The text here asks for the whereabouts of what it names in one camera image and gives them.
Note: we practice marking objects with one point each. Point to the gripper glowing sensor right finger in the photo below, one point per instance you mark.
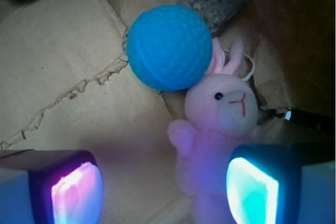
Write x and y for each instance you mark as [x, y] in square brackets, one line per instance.
[282, 183]

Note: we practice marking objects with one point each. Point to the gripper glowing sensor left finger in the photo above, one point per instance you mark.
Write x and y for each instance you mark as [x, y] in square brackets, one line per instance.
[54, 186]

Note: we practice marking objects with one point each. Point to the pink plush bunny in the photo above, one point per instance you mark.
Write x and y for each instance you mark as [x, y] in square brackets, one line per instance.
[221, 112]

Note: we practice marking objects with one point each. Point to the brown paper bag tray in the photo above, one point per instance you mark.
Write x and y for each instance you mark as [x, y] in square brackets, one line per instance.
[66, 84]

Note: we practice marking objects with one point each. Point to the blue dimpled ball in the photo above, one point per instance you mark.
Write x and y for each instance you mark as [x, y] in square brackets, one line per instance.
[169, 48]

